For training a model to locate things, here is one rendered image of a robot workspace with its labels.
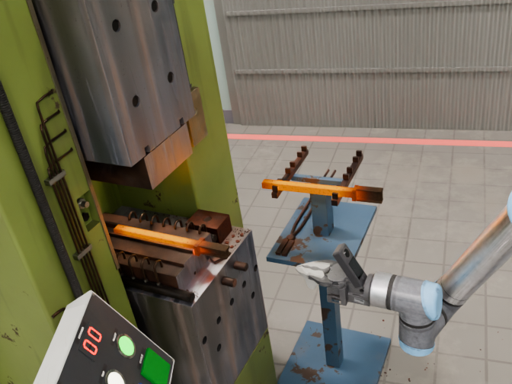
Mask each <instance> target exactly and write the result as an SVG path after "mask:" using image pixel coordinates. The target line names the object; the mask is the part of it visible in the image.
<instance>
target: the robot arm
mask: <svg viewBox="0 0 512 384"><path fill-rule="evenodd" d="M333 256H334V258H335V260H336V261H332V260H324V261H313V262H309V263H306V264H301V265H298V266H296V271H297V272H298V273H299V274H300V275H302V276H303V277H304V278H305V281H306V284H307V286H308V288H310V289H315V287H316V286H317V285H320V286H327V299H328V302H332V303H335V304H339V305H343V306H346V305H347V303H348V302H352V303H356V304H360V305H363V306H369V307H370V305H371V306H375V307H379V308H382V309H388V310H392V311H396V312H398V339H399V344H400V347H401V348H402V350H403V351H404V352H406V353H407V354H410V355H412V356H416V357H423V356H427V355H428V354H430V353H431V352H432V351H433V350H434V347H435V342H434V341H435V338H436V337H437V335H438V334H439V333H440V332H441V331H442V329H443V328H444V326H445V325H446V324H447V322H448V321H449V320H450V319H451V318H452V317H453V315H454V314H455V313H456V312H457V311H458V310H459V309H460V308H461V307H462V306H463V305H464V304H465V303H466V302H467V300H468V298H469V297H470V296H471V295H472V294H473V293H475V292H476V291H477V290H478V289H479V288H480V287H481V286H482V285H483V284H484V283H485V282H486V281H487V280H488V279H489V278H490V277H491V276H492V275H493V274H494V273H495V272H496V271H497V270H499V269H500V268H501V267H502V266H503V265H504V264H505V263H506V262H507V261H508V260H509V259H510V258H511V257H512V191H511V193H510V196H509V197H508V201H507V205H506V207H505V208H503V209H502V211H500V212H499V214H498V215H497V216H496V217H495V218H494V219H493V220H492V221H491V223H490V224H489V225H488V226H487V227H486V228H485V230H484V231H483V232H482V233H481V234H480V235H479V236H478V237H477V239H476V240H475V241H474V242H473V243H472V244H471V245H470V246H469V247H468V248H467V249H466V250H465V251H464V252H463V253H462V255H461V256H460V257H459V258H458V259H457V260H456V262H455V263H454V264H453V265H452V266H451V267H450V268H449V270H448V271H447V272H446V273H445V274H444V275H443V276H441V277H440V278H439V279H438V280H436V281H435V282H434V283H433V282H430V281H429V280H419V279H415V278H410V277H403V276H399V275H395V274H388V273H384V272H380V271H377V272H375V274H368V276H367V275H366V273H365V272H364V270H363V268H362V267H361V266H360V264H359V263H358V261H357V259H356V258H355V257H354V255H353V254H352V252H351V251H350V249H349V248H348V246H347V245H346V244H345V243H343V244H340V245H338V246H337V247H336V249H335V251H334V253H333ZM332 299H335V300H338V301H341V303H339V302H333V301H331V300H332Z"/></svg>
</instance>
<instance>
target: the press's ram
mask: <svg viewBox="0 0 512 384"><path fill-rule="evenodd" d="M31 1H32V4H33V7H34V10H35V13H36V16H37V20H38V22H39V25H40V29H41V31H42V34H43V38H44V40H45V43H46V47H47V49H48V52H49V55H50V58H51V61H52V64H53V68H54V70H55V73H56V77H57V79H58V82H59V86H60V88H61V91H62V95H63V97H64V100H65V103H66V106H67V109H68V112H69V116H70V118H71V121H72V125H73V127H74V130H75V134H76V137H77V140H78V144H79V146H80V149H81V151H82V155H83V158H84V160H85V161H90V162H100V163H105V164H111V165H121V166H127V167H133V166H134V165H135V164H136V163H137V162H138V161H139V160H141V159H142V158H143V157H145V156H146V152H151V151H152V150H153V149H154V148H155V147H156V146H158V145H159V144H160V143H161V142H163V141H164V140H165V139H167V138H168V137H169V136H170V135H171V134H172V133H173V132H175V131H176V130H177V129H178V128H180V127H181V124H185V123H186V122H187V121H188V120H189V119H190V118H191V117H193V116H194V115H195V111H194V104H193V100H192V96H191V92H190V85H189V81H188V77H187V70H186V66H185V62H184V55H183V52H182V48H181V41H180V37H179V33H178V26H177V22H176V18H175V14H174V7H173V3H172V0H31Z"/></svg>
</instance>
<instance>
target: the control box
mask: <svg viewBox="0 0 512 384"><path fill-rule="evenodd" d="M89 327H92V328H93V329H94V330H96V331H97V332H98V333H100V334H101V341H99V342H97V341H96V340H95V339H94V338H97V339H98V340H99V338H100V335H99V334H97V333H96V335H95V337H94V338H93V337H92V336H90V335H89V334H88V329H89ZM96 331H95V332H96ZM123 336H125V337H128V338H129V339H130V340H131V341H132V343H133V346H134V351H133V354H132V355H126V354H125V353H124V352H123V351H122V350H121V349H120V345H119V340H120V338H121V337H123ZM86 339H87V340H88V341H90V342H91V344H93V345H94V346H96V347H97V349H98V350H97V353H96V354H95V355H94V354H92V353H91V352H90V351H89V350H87V349H85V348H84V345H83V344H84V341H85V340H86ZM147 348H151V349H152V350H153V351H155V352H156V353H157V354H158V355H159V356H160V357H161V358H162V359H164V360H165V361H166V362H167V363H169V364H170V365H171V366H170V370H169V375H168V382H167V384H171V377H172V372H173V368H174V359H173V358H172V357H171V356H169V355H168V354H167V353H166V352H164V351H163V350H162V349H161V348H160V347H159V346H158V345H157V344H155V343H154V342H153V341H151V340H150V339H149V338H148V337H147V336H145V335H144V334H143V333H142V332H141V331H140V330H139V329H138V328H136V327H135V326H134V325H132V324H131V323H130V322H129V321H127V320H126V319H125V318H124V317H123V316H122V315H121V314H120V313H118V312H117V311H116V310H115V309H113V308H112V307H111V306H109V305H108V304H107V303H106V302H105V301H104V300H103V299H102V298H100V297H99V296H98V295H97V294H96V293H94V292H93V291H92V290H90V291H88V292H87V293H85V294H84V295H82V296H80V297H79V298H77V299H76V300H75V301H73V302H71V303H69V304H68V305H67V306H66V310H65V311H64V313H63V315H62V318H61V320H60V323H59V325H58V328H57V329H56V333H55V334H54V336H53V339H52V341H51V344H50V346H49V349H48V351H47V352H46V356H45V357H44V359H43V362H42V364H41V367H40V369H39V372H38V374H37V377H36V379H35V380H34V384H108V376H109V375H110V374H111V373H118V374H119V375H120V376H121V377H122V379H123V382H124V384H140V383H142V384H152V383H151V382H150V381H148V380H147V379H146V378H145V377H143V376H142V375H141V374H140V373H141V370H142V364H143V361H144V357H145V354H146V349H147Z"/></svg>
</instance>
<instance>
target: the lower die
mask: <svg viewBox="0 0 512 384"><path fill-rule="evenodd" d="M102 215H103V217H104V221H105V222H106V223H110V224H114V225H118V224H120V225H124V226H130V227H134V228H138V229H145V230H149V231H153V232H160V233H165V234H169V235H176V236H180V237H184V238H191V239H194V240H199V239H200V238H205V241H208V242H212V239H211V234H210V233H209V232H202V231H201V234H200V235H199V234H198V230H194V229H188V230H189V232H186V228H182V227H178V226H176V227H177V229H174V226H171V225H166V224H165V227H162V223H158V222H153V225H151V223H150V221H147V220H142V222H139V219H135V218H131V217H130V218H131V220H128V217H127V216H119V215H115V214H111V213H103V214H102ZM108 233H109V236H110V240H111V242H112V245H113V247H114V251H115V254H116V256H117V253H118V252H120V251H123V252H124V253H125V255H126V259H123V255H122V254H120V256H119V257H118V261H119V263H120V267H121V270H122V272H123V275H127V276H130V277H131V276H132V275H131V273H130V269H129V266H128V258H129V256H130V255H132V254H135V255H136V256H137V258H138V262H136V260H135V258H134V257H132V258H131V261H130V263H131V266H132V269H133V273H134V275H135V276H136V278H138V279H141V280H144V278H143V275H142V271H141V268H140V262H141V260H142V259H143V258H144V257H148V258H149V260H150V263H151V264H150V265H148V262H147V260H144V262H143V268H144V271H145V274H146V278H147V279H148V281H150V282H153V283H156V279H155V275H154V272H153V264H154V263H155V262H156V261H157V260H161V261H162V264H163V267H160V263H159V262H158V263H157V264H156V268H155V269H156V272H157V274H158V279H159V281H160V283H161V284H162V285H166V286H171V287H174V288H178V289H181V290H184V289H185V288H186V287H187V285H188V284H189V283H190V282H191V281H192V279H193V278H194V277H195V276H196V275H197V273H198V272H199V271H200V269H201V268H202V267H203V266H204V264H205V263H206V262H207V261H208V260H209V259H210V257H211V256H209V255H204V254H200V256H196V255H195V252H194V249H193V248H187V247H183V246H179V245H173V244H168V243H165V242H158V241H154V240H151V239H147V238H140V237H136V236H132V235H125V234H122V233H118V232H111V231H108ZM195 271H196V274H195V275H194V272H195Z"/></svg>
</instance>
